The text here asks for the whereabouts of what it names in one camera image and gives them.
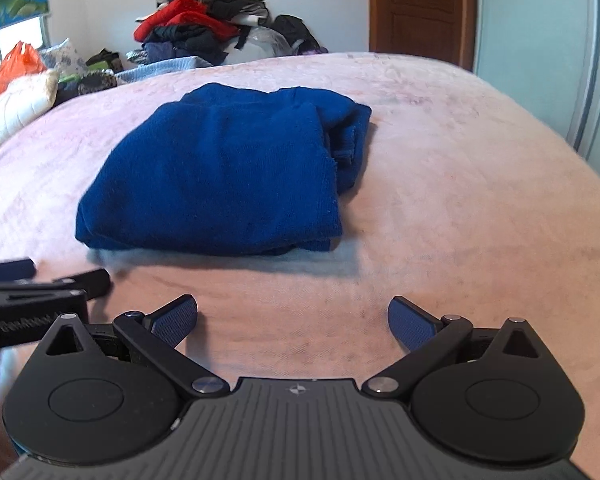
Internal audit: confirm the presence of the blue knit sweater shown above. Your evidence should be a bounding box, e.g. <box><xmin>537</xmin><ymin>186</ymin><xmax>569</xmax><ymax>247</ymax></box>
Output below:
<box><xmin>75</xmin><ymin>84</ymin><xmax>372</xmax><ymax>257</ymax></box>

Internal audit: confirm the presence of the dark clothes pile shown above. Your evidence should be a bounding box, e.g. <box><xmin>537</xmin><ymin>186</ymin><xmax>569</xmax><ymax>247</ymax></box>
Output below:
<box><xmin>126</xmin><ymin>0</ymin><xmax>327</xmax><ymax>66</ymax></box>

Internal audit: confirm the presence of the pink floral bed blanket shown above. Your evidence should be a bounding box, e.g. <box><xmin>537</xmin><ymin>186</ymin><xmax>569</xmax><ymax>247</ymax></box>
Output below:
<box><xmin>0</xmin><ymin>54</ymin><xmax>600</xmax><ymax>479</ymax></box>

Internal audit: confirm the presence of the white quilted jacket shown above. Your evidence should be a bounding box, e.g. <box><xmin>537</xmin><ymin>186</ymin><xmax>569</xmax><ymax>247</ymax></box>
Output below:
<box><xmin>0</xmin><ymin>70</ymin><xmax>59</xmax><ymax>146</ymax></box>

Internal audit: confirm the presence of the leopard print fuzzy hat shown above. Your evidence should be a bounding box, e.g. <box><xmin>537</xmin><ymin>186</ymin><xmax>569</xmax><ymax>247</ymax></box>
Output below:
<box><xmin>76</xmin><ymin>72</ymin><xmax>118</xmax><ymax>96</ymax></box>

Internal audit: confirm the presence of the orange plastic bag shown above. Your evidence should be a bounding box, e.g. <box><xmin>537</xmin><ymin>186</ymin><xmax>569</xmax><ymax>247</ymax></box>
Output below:
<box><xmin>0</xmin><ymin>41</ymin><xmax>46</xmax><ymax>95</ymax></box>

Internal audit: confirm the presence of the light blue knit garment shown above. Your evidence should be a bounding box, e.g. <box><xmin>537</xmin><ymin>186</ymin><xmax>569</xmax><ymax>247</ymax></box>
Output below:
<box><xmin>116</xmin><ymin>56</ymin><xmax>212</xmax><ymax>84</ymax></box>

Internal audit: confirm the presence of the red garment on pile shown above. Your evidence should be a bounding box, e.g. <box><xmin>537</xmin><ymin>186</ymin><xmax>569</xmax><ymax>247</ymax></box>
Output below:
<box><xmin>133</xmin><ymin>0</ymin><xmax>239</xmax><ymax>42</ymax></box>

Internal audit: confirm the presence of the brown wooden door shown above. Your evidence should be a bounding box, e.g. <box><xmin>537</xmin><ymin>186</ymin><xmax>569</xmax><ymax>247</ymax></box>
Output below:
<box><xmin>370</xmin><ymin>0</ymin><xmax>478</xmax><ymax>70</ymax></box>

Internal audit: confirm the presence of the wardrobe sliding door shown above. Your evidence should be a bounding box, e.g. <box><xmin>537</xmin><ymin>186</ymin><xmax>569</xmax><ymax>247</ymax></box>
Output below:
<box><xmin>474</xmin><ymin>0</ymin><xmax>600</xmax><ymax>175</ymax></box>

